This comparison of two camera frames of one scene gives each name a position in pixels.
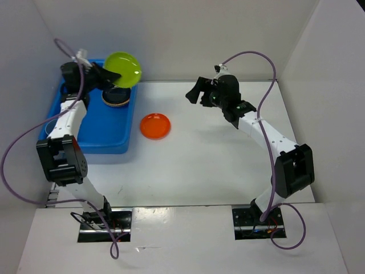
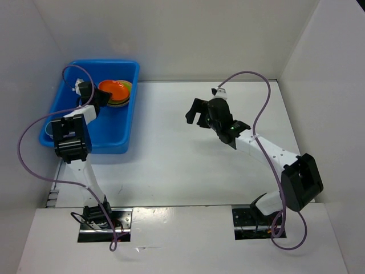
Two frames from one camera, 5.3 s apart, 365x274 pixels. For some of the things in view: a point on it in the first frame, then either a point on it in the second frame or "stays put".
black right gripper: x=201 y=84 to x=199 y=105
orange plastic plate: x=155 y=127 to x=119 y=91
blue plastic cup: x=49 y=126 stays put
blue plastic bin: x=105 y=129 stays put
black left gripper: x=107 y=77 to x=105 y=96
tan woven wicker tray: x=114 y=104 stays put
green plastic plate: x=126 y=65 to x=129 y=85
